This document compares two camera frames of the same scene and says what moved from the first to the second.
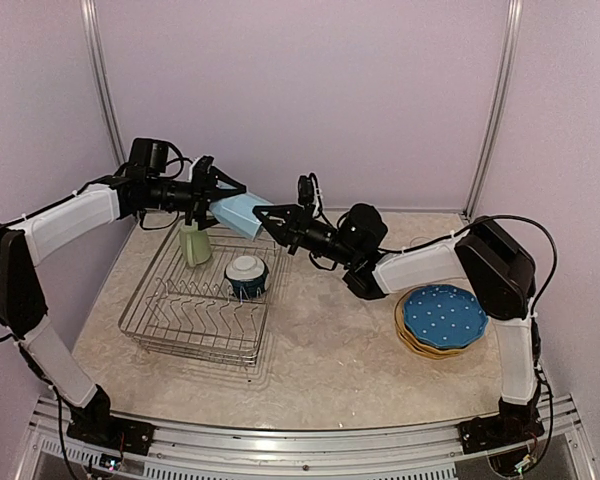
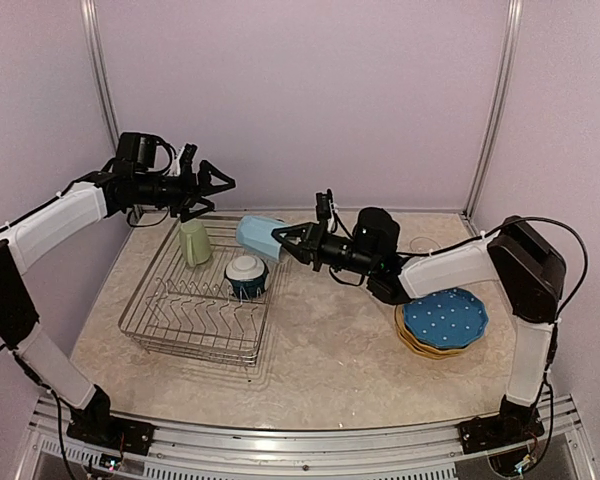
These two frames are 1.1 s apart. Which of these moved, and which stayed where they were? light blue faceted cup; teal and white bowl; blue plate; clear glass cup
Moved: light blue faceted cup
Stayed: blue plate; teal and white bowl; clear glass cup
